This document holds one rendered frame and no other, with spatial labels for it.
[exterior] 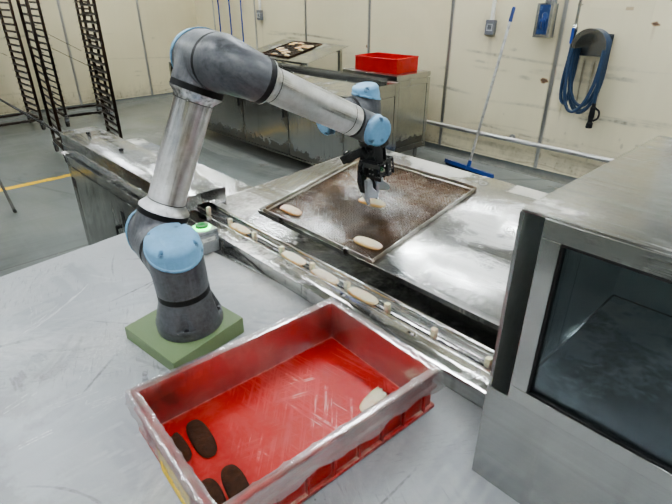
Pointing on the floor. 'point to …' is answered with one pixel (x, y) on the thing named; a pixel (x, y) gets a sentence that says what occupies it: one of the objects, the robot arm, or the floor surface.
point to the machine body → (98, 201)
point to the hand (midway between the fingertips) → (370, 197)
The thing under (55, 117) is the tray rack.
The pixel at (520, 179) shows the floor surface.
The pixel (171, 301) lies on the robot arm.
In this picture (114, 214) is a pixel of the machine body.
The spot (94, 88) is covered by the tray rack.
